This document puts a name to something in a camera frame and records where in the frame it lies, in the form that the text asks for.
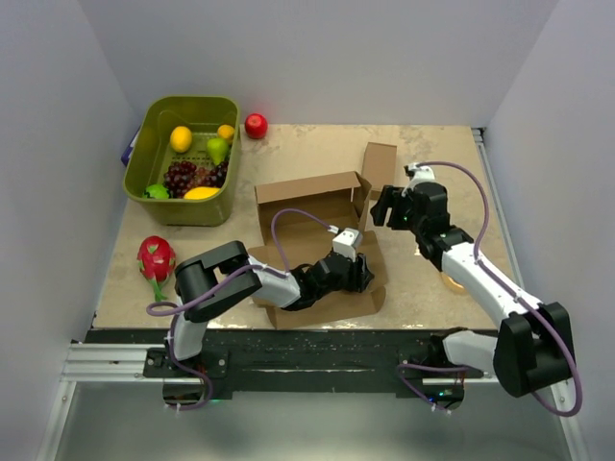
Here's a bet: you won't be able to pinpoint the brown cardboard box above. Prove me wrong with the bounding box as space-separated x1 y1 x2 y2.
248 171 388 329

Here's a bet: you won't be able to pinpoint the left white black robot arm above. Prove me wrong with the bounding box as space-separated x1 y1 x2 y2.
164 241 374 376

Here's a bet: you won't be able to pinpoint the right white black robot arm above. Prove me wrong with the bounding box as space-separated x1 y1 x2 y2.
370 182 578 398

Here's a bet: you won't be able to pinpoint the small closed cardboard box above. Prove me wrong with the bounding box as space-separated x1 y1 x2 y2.
361 142 397 200

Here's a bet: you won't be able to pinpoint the masking tape roll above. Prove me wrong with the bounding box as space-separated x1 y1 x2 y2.
441 273 466 294

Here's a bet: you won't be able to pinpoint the red apple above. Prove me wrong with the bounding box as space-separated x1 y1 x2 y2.
244 112 268 139

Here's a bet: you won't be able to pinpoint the yellow mango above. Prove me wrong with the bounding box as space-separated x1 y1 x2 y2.
184 186 220 200

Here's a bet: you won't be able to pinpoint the green pear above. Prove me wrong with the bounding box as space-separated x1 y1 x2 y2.
206 137 230 166

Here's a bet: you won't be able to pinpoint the small orange fruit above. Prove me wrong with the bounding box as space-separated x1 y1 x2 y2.
216 124 235 145

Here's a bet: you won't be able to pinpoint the dark purple grapes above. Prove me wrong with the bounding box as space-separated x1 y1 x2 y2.
162 160 228 199

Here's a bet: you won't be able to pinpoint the pink dragon fruit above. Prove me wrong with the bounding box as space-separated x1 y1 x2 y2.
136 235 176 302

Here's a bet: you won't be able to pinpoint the yellow lemon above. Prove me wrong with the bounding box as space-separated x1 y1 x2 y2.
169 126 192 154

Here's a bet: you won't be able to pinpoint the green plastic basket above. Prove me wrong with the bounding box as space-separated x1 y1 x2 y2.
123 95 241 227

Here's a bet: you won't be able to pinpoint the blue white booklet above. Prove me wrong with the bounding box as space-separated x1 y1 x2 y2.
120 127 141 167

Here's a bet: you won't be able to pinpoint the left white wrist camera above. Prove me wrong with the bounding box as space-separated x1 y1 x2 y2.
332 228 362 261

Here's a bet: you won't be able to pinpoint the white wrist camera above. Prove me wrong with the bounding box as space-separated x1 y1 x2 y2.
404 162 435 190
332 228 362 261

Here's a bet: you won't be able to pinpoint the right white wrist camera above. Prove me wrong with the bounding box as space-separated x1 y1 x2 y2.
404 162 435 190

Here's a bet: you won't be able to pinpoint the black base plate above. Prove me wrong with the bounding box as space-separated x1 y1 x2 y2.
85 328 483 408

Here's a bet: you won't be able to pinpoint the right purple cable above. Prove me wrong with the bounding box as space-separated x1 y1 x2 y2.
417 161 584 418

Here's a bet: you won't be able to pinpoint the aluminium frame rail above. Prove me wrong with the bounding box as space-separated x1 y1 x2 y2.
39 129 589 460

